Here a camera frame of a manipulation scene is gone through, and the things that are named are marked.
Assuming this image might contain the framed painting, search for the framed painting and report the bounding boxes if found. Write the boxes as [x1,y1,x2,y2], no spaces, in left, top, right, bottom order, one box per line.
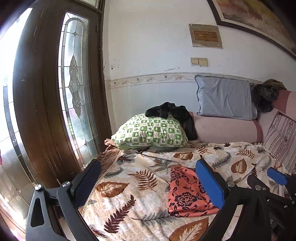
[207,0,296,60]

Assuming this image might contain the frosted glass side panel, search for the frosted glass side panel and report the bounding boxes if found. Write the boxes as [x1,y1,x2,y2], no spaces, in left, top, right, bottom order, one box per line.
[0,7,39,232]

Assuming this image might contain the green checked pillow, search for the green checked pillow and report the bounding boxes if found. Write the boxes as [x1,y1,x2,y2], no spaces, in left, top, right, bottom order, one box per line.
[111,113,188,150]

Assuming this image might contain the grey blue pillow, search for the grey blue pillow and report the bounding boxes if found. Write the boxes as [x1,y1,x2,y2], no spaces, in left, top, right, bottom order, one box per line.
[195,75,258,121]

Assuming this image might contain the wall plaque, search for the wall plaque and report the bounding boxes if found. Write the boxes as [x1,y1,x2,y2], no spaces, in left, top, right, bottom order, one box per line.
[188,24,223,49]

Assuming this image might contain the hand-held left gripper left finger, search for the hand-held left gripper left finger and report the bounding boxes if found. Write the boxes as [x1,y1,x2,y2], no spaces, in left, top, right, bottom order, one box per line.
[25,159,102,241]

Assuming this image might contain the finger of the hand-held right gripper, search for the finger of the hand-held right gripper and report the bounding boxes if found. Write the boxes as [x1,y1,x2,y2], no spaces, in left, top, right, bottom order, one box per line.
[267,167,296,199]
[247,174,296,208]

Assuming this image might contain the orange floral garment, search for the orange floral garment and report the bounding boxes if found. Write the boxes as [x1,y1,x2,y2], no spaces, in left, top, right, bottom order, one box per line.
[168,166,220,217]

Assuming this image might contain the pink bolster cushion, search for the pink bolster cushion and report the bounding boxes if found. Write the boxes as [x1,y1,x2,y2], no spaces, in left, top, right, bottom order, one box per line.
[188,111,263,144]

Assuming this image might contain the dark furry cushion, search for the dark furry cushion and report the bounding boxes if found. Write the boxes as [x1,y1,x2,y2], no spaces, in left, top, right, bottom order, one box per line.
[251,84,279,114]

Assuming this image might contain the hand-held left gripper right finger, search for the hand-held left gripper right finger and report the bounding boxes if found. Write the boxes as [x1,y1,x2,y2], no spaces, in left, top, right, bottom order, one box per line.
[195,159,271,241]

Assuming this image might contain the leaf print blanket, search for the leaf print blanket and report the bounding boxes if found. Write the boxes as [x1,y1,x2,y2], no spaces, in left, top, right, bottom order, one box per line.
[77,141,296,241]

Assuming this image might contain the olive brown cloth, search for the olive brown cloth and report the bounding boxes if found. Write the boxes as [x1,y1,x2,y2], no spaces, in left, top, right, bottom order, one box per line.
[264,79,288,91]

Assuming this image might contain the pink backrest cushion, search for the pink backrest cushion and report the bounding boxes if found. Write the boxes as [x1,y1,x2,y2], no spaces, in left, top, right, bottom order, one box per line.
[257,90,296,144]

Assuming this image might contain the wooden door with leaded glass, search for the wooden door with leaded glass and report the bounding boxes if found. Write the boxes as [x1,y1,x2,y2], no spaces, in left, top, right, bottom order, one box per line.
[13,0,114,189]

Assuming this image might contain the brown quilted bedspread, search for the brown quilted bedspread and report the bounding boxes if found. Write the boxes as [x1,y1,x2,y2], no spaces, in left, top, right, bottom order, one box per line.
[97,138,123,175]

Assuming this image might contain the striped pillow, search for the striped pillow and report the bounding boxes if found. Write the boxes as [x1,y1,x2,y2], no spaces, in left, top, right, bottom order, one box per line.
[263,111,296,172]

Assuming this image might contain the black garment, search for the black garment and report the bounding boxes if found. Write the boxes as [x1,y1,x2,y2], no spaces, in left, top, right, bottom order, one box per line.
[145,101,198,141]

